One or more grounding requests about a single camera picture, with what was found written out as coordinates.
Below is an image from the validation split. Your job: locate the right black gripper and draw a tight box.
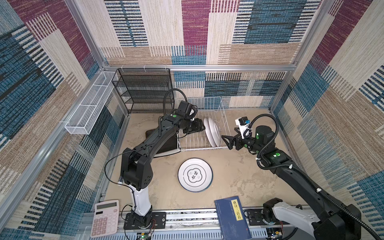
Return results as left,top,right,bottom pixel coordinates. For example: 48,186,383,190
221,127,264,155

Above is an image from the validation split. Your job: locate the white round plate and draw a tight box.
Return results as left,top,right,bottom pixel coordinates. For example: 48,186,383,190
204,118,217,148
178,158,214,193
209,118,222,147

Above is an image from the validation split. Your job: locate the black square plate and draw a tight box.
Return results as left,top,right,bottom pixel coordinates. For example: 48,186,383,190
145,129,179,156

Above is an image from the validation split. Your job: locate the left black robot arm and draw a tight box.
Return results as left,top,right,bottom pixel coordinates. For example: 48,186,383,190
121,101,205,227

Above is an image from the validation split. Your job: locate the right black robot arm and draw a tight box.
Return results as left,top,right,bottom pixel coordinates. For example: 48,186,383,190
222,126,381,240

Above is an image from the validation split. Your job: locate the black mesh shelf rack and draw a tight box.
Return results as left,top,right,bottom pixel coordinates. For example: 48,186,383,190
112,68,175,114

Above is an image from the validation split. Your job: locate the blue book yellow label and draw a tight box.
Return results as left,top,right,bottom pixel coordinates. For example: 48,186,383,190
214,196,252,240

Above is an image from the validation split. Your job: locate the blue white marker pen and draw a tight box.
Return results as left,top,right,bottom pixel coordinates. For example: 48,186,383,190
118,177,124,186

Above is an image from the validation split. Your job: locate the pink calculator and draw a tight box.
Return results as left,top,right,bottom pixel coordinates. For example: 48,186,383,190
91,200,120,239

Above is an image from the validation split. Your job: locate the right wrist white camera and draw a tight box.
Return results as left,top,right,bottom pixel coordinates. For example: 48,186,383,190
235,117,252,139

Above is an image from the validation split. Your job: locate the white wire dish rack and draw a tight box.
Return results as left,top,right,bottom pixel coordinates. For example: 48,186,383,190
178,97,230,151

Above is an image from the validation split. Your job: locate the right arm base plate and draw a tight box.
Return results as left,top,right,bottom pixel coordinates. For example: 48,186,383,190
243,208,281,227

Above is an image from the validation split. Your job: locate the aluminium front rail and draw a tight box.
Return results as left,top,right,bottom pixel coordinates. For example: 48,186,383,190
74,205,331,240

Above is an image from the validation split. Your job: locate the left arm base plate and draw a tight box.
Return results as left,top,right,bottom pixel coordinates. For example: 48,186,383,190
123,211,167,230

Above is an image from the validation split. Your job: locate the white wire wall basket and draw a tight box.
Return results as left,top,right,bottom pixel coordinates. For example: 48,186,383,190
65,72,115,135

